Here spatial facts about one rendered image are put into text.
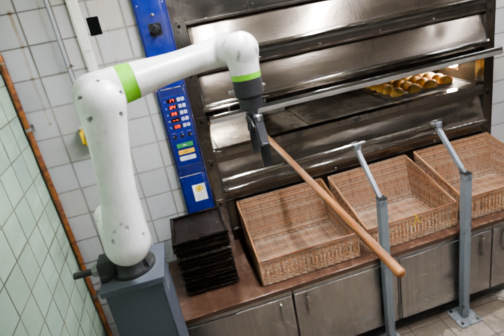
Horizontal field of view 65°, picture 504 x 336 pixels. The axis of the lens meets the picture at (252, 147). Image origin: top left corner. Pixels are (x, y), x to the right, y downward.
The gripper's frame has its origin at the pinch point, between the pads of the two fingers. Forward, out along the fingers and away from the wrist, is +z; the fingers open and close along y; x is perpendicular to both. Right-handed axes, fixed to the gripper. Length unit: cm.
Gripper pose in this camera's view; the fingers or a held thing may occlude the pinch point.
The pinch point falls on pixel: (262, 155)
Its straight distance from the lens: 131.9
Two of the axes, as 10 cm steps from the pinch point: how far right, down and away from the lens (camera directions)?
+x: 9.5, -2.6, 1.5
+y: 2.3, 3.0, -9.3
